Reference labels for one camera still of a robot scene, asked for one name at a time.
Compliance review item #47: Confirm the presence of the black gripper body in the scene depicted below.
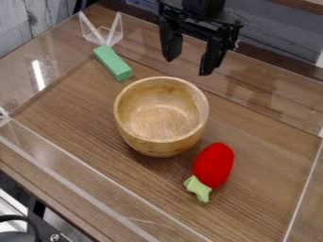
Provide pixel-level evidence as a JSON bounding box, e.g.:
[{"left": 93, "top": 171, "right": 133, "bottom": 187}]
[{"left": 157, "top": 0, "right": 243, "bottom": 38}]

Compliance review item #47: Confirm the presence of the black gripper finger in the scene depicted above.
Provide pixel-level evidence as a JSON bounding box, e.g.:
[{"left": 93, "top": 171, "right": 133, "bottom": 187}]
[
  {"left": 159, "top": 17, "right": 183, "bottom": 61},
  {"left": 199, "top": 34, "right": 230, "bottom": 76}
]

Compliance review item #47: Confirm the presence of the red plush strawberry toy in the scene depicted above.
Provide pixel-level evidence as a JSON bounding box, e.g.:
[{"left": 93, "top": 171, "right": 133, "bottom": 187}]
[{"left": 183, "top": 143, "right": 235, "bottom": 203}]

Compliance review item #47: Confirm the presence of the green foam block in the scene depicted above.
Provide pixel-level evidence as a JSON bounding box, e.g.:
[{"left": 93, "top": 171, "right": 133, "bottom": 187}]
[{"left": 93, "top": 45, "right": 132, "bottom": 81}]

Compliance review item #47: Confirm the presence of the wooden bowl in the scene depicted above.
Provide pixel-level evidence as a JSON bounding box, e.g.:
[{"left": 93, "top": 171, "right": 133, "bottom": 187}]
[{"left": 113, "top": 77, "right": 210, "bottom": 158}]

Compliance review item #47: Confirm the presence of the clear acrylic corner bracket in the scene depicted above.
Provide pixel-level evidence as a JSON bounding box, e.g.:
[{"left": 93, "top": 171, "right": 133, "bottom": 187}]
[{"left": 79, "top": 11, "right": 124, "bottom": 46}]

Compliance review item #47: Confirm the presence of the clear acrylic front wall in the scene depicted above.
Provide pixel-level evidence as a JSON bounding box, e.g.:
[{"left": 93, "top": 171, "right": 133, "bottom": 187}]
[{"left": 0, "top": 107, "right": 211, "bottom": 242}]

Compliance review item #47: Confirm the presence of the black table frame bracket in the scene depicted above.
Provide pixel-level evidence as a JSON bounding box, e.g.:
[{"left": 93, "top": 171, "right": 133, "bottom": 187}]
[{"left": 28, "top": 197, "right": 72, "bottom": 242}]

